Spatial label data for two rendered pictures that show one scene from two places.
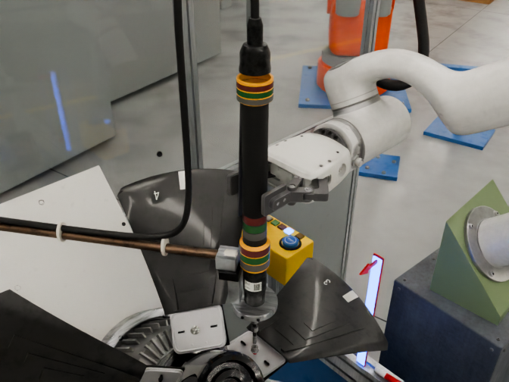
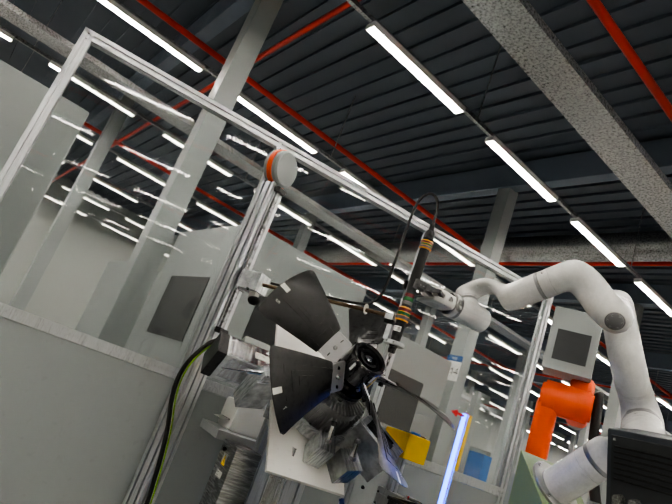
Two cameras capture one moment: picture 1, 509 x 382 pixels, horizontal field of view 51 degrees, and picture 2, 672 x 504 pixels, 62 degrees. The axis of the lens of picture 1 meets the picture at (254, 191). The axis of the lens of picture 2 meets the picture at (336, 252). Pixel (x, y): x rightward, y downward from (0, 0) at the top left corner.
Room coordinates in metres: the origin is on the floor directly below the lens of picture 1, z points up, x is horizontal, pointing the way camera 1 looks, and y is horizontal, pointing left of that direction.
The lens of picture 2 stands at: (-1.14, -0.38, 1.02)
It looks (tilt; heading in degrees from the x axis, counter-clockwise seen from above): 16 degrees up; 21
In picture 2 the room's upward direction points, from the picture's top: 21 degrees clockwise
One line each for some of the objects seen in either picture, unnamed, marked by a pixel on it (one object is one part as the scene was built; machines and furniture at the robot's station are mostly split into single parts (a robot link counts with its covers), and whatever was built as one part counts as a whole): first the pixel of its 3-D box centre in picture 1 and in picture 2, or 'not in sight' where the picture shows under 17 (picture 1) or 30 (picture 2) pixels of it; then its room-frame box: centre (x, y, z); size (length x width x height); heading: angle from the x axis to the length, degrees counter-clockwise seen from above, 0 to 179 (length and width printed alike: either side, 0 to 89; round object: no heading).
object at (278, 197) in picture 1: (287, 199); (424, 286); (0.56, -0.04, 1.50); 0.07 x 0.03 x 0.03; 134
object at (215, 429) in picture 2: not in sight; (252, 442); (0.90, 0.46, 0.84); 0.36 x 0.24 x 0.03; 134
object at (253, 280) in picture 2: not in sight; (252, 282); (0.70, 0.61, 1.39); 0.10 x 0.07 x 0.08; 79
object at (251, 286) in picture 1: (254, 193); (412, 286); (0.58, 0.00, 1.50); 0.04 x 0.04 x 0.46
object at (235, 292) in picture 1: (248, 280); (395, 330); (0.58, 0.01, 1.35); 0.09 x 0.07 x 0.10; 79
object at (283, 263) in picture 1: (276, 250); (404, 446); (1.04, -0.06, 1.02); 0.16 x 0.10 x 0.11; 44
